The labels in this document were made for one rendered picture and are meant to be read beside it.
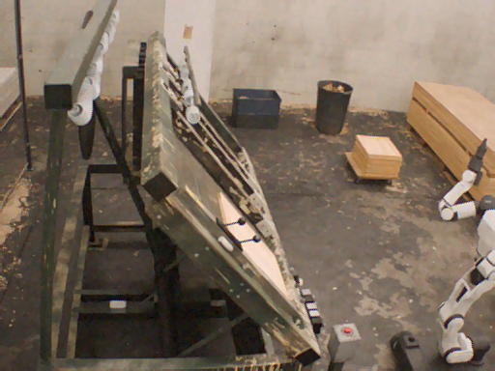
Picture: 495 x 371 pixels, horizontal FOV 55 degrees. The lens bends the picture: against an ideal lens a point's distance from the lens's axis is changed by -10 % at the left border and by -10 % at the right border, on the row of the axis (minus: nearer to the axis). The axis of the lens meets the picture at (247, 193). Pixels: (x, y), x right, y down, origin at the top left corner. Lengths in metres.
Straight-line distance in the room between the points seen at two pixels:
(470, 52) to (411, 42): 1.12
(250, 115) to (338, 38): 1.95
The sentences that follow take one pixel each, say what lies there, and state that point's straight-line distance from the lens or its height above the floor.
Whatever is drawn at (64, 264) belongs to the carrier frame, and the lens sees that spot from 3.17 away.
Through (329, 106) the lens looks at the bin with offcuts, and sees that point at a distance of 6.94.
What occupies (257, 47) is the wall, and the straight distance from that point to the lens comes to 7.66.
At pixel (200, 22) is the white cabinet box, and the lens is 6.08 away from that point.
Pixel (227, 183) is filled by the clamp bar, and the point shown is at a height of 1.27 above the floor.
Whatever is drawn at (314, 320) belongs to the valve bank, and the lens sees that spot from 2.90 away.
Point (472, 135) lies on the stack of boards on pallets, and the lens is 6.20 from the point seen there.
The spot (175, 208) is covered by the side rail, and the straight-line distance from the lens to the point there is 1.90.
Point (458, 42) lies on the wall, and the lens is 8.64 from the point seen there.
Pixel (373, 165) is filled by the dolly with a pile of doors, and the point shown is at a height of 0.27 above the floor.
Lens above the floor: 2.74
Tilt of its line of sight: 30 degrees down
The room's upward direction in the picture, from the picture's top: 6 degrees clockwise
